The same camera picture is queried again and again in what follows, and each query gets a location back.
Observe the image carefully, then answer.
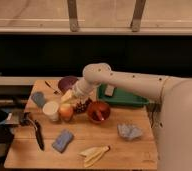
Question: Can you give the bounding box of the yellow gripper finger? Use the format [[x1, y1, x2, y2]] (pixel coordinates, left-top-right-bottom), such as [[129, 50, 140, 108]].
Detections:
[[60, 89, 74, 103]]

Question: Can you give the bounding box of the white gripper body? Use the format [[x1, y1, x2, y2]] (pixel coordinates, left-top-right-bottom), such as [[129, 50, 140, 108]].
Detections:
[[72, 79, 96, 98]]

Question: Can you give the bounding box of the orange apple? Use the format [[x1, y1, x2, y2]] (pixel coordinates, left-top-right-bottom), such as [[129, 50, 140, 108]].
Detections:
[[59, 104, 74, 121]]

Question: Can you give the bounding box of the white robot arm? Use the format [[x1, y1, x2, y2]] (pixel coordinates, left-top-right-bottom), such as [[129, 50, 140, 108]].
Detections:
[[61, 63, 192, 171]]

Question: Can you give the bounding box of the white cup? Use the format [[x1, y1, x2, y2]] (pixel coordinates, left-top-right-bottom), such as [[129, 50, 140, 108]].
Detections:
[[42, 101, 59, 122]]

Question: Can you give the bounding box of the purple bowl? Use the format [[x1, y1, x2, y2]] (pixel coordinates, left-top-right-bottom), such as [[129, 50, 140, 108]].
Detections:
[[58, 76, 78, 94]]

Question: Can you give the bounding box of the small metal spoon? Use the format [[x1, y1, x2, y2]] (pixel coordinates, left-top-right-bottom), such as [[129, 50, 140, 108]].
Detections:
[[44, 81, 59, 94]]

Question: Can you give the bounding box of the bunch of dark grapes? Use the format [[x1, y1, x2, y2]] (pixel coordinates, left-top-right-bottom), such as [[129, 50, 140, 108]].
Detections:
[[74, 98, 92, 114]]

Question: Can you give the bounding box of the grey sponge in tray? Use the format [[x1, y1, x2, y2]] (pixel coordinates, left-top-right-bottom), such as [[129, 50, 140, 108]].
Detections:
[[105, 85, 115, 97]]

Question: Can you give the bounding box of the red bowl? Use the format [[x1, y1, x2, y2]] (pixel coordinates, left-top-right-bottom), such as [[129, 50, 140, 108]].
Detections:
[[87, 101, 111, 124]]

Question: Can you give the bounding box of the orange carrot in bowl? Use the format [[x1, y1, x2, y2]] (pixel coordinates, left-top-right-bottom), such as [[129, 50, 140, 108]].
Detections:
[[95, 110, 105, 121]]

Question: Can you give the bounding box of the blue grey small cloth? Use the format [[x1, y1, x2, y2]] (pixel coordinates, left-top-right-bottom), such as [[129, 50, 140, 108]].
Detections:
[[31, 92, 46, 108]]

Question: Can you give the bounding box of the green plastic tray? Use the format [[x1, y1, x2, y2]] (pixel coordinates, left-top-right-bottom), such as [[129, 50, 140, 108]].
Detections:
[[97, 84, 149, 107]]

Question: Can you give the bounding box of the wooden table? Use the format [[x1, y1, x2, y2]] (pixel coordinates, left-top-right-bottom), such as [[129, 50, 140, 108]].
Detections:
[[3, 78, 162, 171]]

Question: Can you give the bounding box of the blue sponge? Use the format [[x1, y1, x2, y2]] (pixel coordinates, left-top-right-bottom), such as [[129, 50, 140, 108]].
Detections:
[[52, 129, 74, 153]]

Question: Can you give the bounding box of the crumpled blue grey cloth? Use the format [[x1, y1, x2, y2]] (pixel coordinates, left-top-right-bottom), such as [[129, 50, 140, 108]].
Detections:
[[117, 124, 143, 141]]

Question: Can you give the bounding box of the dark equipment at left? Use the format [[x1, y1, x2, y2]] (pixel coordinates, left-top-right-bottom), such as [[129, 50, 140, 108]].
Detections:
[[0, 105, 22, 165]]

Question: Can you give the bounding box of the black handled peeler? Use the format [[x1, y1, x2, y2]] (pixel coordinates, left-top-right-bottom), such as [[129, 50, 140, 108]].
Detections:
[[24, 112, 45, 151]]

